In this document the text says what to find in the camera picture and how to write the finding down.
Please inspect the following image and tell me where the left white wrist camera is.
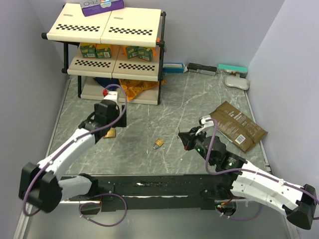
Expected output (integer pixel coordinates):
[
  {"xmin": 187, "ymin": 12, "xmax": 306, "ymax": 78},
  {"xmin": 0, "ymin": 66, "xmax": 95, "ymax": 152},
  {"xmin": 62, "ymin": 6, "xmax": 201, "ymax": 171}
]
[{"xmin": 103, "ymin": 89, "xmax": 118, "ymax": 102}]

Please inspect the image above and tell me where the teal white box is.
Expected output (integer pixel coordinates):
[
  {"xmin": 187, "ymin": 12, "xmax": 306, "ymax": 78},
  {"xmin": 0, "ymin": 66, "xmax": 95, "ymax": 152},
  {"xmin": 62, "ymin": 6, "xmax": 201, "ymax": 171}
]
[{"xmin": 217, "ymin": 64, "xmax": 248, "ymax": 78}]

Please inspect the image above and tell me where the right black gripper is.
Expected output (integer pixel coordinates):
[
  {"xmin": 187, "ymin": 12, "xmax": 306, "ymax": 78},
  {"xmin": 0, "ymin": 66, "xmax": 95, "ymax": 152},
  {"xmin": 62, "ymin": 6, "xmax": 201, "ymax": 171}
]
[{"xmin": 178, "ymin": 126, "xmax": 215, "ymax": 166}]

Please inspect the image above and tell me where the green yellow carton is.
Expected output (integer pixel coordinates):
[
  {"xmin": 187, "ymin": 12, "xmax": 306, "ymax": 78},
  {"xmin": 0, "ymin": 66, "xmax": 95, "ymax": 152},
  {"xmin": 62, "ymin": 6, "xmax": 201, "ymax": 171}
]
[
  {"xmin": 124, "ymin": 46, "xmax": 139, "ymax": 59},
  {"xmin": 96, "ymin": 44, "xmax": 112, "ymax": 59},
  {"xmin": 79, "ymin": 42, "xmax": 97, "ymax": 58},
  {"xmin": 138, "ymin": 47, "xmax": 154, "ymax": 62}
]

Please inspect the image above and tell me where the green yellow carton far left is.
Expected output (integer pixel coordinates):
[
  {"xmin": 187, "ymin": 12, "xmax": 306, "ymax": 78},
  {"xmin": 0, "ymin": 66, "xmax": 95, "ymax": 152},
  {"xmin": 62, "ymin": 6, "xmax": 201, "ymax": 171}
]
[{"xmin": 79, "ymin": 42, "xmax": 97, "ymax": 58}]

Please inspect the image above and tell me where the brown foil pouch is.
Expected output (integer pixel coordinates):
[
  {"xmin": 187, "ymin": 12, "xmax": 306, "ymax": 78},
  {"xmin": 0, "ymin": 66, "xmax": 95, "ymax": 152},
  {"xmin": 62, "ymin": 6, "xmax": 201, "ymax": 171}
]
[{"xmin": 210, "ymin": 101, "xmax": 267, "ymax": 153}]

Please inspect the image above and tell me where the green yellow carton right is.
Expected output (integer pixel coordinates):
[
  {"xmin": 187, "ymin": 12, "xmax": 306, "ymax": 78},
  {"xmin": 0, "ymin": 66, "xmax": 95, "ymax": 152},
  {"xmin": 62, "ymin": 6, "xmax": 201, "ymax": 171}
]
[{"xmin": 138, "ymin": 47, "xmax": 154, "ymax": 62}]

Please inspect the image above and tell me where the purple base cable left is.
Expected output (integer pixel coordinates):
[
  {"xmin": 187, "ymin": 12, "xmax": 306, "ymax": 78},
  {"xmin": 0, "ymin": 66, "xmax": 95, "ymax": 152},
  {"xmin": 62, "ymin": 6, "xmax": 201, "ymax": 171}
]
[{"xmin": 79, "ymin": 194, "xmax": 128, "ymax": 228}]

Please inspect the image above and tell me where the blue snack bag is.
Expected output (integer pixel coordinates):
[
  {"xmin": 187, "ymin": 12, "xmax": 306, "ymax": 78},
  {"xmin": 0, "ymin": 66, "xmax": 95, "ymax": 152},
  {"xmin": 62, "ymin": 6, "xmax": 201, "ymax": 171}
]
[{"xmin": 94, "ymin": 77, "xmax": 120, "ymax": 95}]

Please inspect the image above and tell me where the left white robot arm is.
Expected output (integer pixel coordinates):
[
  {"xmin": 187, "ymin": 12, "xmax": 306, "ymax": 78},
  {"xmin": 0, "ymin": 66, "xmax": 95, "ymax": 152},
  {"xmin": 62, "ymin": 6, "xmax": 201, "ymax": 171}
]
[{"xmin": 18, "ymin": 100, "xmax": 127, "ymax": 217}]

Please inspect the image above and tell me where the purple white box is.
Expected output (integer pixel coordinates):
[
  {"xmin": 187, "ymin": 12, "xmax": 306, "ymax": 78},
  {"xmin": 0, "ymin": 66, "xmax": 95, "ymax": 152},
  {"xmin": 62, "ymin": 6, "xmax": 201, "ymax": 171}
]
[{"xmin": 80, "ymin": 0, "xmax": 124, "ymax": 16}]

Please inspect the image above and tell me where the small brass padlock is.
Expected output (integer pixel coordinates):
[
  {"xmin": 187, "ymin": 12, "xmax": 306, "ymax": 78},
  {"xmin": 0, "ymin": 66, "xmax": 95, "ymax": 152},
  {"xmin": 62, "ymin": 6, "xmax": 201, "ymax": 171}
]
[{"xmin": 153, "ymin": 139, "xmax": 164, "ymax": 149}]

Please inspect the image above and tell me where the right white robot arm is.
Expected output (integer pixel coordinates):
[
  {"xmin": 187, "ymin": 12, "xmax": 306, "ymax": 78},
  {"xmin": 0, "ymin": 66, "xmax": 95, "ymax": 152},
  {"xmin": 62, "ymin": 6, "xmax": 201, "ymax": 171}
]
[{"xmin": 178, "ymin": 127, "xmax": 319, "ymax": 230}]

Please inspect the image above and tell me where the blue white flat box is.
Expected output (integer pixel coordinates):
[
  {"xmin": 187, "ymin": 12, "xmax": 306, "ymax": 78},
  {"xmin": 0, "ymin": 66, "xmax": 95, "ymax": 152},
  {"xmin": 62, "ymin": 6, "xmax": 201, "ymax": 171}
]
[{"xmin": 163, "ymin": 63, "xmax": 188, "ymax": 74}]

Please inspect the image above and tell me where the large brass padlock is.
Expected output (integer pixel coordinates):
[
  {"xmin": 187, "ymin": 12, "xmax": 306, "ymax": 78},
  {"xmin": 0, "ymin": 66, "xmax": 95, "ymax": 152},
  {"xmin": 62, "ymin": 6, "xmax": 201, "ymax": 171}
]
[{"xmin": 103, "ymin": 127, "xmax": 116, "ymax": 138}]

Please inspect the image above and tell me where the orange snack bag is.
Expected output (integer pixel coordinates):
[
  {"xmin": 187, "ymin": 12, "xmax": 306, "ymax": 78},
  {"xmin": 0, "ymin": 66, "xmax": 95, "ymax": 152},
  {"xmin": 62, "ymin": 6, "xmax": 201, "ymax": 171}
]
[{"xmin": 119, "ymin": 79, "xmax": 160, "ymax": 101}]

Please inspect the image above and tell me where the grey white pad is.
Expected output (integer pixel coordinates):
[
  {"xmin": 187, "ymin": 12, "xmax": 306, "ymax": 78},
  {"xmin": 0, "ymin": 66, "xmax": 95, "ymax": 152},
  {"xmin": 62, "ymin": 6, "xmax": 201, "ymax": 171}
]
[{"xmin": 224, "ymin": 76, "xmax": 250, "ymax": 91}]

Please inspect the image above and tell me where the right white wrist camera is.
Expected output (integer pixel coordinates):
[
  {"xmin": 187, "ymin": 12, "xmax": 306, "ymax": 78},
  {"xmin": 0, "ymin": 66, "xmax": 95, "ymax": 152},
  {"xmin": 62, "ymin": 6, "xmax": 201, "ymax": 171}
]
[{"xmin": 195, "ymin": 115, "xmax": 218, "ymax": 135}]

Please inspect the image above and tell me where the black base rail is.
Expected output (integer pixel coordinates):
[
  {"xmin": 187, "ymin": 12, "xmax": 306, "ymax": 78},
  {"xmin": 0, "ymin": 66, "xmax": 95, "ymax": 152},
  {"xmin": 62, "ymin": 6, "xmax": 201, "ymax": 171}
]
[{"xmin": 70, "ymin": 174, "xmax": 236, "ymax": 212}]

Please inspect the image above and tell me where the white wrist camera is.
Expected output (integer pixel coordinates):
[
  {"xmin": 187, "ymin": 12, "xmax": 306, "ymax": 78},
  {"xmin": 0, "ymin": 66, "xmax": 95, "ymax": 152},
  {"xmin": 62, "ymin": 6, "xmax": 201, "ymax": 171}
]
[
  {"xmin": 103, "ymin": 89, "xmax": 118, "ymax": 102},
  {"xmin": 195, "ymin": 115, "xmax": 218, "ymax": 135}
]

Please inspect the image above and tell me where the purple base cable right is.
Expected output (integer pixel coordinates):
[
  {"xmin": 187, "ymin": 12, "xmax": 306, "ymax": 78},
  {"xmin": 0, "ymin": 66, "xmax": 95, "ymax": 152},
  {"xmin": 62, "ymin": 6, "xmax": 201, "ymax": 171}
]
[{"xmin": 219, "ymin": 206, "xmax": 264, "ymax": 222}]

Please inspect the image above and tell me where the cream black three-tier shelf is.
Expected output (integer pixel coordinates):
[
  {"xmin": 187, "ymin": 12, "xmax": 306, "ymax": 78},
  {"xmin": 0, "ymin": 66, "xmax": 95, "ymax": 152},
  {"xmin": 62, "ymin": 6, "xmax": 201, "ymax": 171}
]
[{"xmin": 41, "ymin": 3, "xmax": 166, "ymax": 105}]

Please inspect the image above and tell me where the black long box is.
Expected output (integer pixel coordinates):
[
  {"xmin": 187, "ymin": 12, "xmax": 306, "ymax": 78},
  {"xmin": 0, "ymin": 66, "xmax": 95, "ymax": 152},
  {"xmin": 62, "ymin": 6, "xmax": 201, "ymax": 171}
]
[{"xmin": 187, "ymin": 63, "xmax": 217, "ymax": 76}]

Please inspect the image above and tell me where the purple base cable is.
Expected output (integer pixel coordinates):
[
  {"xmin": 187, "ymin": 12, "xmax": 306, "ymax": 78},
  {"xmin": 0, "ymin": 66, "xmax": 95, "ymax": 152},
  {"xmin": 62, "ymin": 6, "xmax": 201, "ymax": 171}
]
[
  {"xmin": 79, "ymin": 194, "xmax": 128, "ymax": 228},
  {"xmin": 219, "ymin": 206, "xmax": 264, "ymax": 222}
]

